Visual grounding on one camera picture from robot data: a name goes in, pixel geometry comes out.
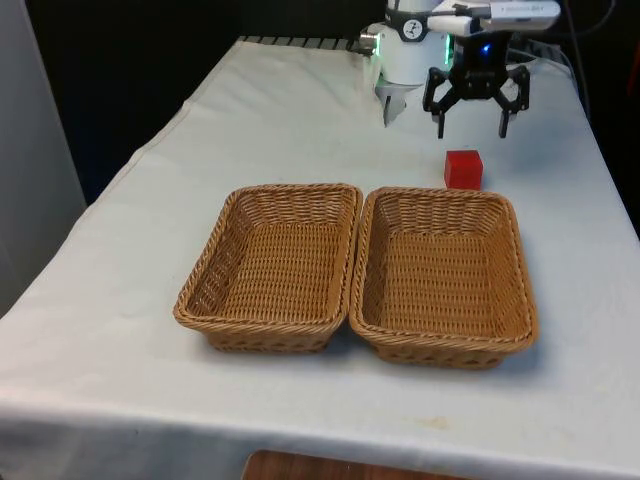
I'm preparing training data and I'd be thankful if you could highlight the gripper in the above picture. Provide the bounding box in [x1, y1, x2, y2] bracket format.
[423, 29, 532, 141]

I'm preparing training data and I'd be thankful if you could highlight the red cube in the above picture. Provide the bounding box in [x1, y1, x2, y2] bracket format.
[442, 148, 485, 192]

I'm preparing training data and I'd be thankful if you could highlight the wicker basket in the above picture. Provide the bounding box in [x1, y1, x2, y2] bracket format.
[348, 186, 541, 371]
[173, 182, 364, 354]

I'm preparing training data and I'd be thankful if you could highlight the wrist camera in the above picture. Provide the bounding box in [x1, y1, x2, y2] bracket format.
[469, 0, 562, 32]

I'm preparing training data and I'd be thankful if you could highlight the black cable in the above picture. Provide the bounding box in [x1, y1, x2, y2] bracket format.
[573, 0, 622, 37]
[563, 0, 594, 122]

